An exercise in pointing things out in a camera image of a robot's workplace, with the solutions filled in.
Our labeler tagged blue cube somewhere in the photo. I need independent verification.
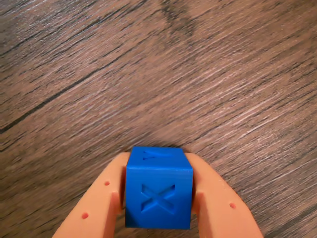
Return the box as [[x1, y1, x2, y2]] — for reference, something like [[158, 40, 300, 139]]
[[125, 146, 194, 229]]

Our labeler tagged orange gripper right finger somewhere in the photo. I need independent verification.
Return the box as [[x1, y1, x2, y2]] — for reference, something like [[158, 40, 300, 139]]
[[185, 152, 264, 238]]

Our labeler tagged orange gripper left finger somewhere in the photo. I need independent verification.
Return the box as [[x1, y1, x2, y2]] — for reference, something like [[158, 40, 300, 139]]
[[52, 151, 129, 238]]

